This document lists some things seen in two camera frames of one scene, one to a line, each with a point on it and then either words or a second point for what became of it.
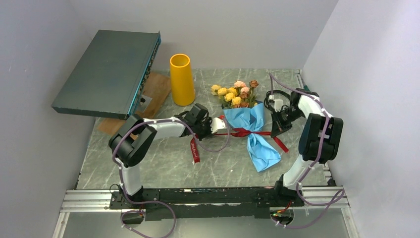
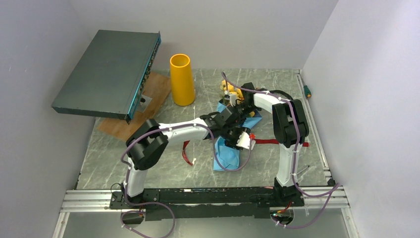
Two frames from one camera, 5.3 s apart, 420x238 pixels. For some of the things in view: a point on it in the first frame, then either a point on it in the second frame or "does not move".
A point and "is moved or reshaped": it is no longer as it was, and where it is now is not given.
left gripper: [208, 122] to [240, 130]
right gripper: [278, 126] to [243, 118]
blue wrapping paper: [251, 118] to [228, 156]
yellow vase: [182, 80] does not move
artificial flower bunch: [238, 96] is moved or reshaped
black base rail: [159, 204] does not move
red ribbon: [237, 132] to [255, 141]
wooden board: [157, 87] does not move
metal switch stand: [144, 102] does not move
